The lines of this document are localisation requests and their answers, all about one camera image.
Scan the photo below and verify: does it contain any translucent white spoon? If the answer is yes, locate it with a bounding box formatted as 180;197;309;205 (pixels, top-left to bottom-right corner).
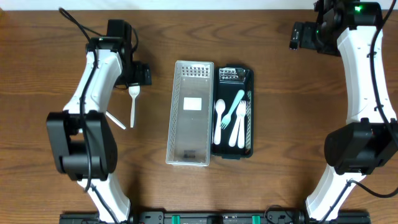
128;85;141;128

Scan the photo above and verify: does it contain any white spoon crossing handle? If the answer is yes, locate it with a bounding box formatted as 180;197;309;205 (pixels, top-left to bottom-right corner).
106;111;126;129

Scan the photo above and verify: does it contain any white plastic fork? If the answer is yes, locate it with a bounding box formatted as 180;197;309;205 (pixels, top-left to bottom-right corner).
228;101;244;147
238;100;246;149

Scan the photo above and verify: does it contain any pale green plastic fork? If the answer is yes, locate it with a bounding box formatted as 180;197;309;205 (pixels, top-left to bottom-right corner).
220;90;244;129

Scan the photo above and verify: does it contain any black plastic basket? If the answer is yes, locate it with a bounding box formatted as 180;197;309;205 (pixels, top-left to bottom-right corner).
211;65;254;159

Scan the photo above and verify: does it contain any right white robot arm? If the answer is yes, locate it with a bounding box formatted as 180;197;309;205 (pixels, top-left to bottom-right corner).
289;0;397;223

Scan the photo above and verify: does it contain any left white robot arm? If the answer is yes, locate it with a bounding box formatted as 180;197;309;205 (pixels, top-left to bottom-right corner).
46;50;132;223

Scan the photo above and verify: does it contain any clear plastic basket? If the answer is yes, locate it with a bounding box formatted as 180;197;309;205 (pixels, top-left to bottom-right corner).
165;60;215;166

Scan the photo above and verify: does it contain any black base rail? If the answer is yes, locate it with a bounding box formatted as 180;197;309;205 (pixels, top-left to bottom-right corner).
59;207;371;224

